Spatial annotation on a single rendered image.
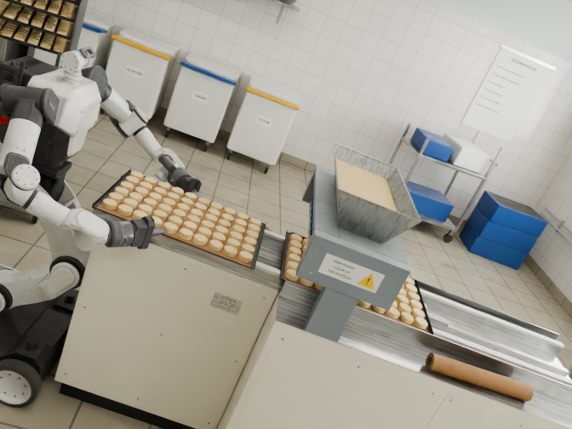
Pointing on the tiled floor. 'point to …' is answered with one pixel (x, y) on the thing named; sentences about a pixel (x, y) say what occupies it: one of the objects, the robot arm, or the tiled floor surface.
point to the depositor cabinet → (369, 384)
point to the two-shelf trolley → (449, 182)
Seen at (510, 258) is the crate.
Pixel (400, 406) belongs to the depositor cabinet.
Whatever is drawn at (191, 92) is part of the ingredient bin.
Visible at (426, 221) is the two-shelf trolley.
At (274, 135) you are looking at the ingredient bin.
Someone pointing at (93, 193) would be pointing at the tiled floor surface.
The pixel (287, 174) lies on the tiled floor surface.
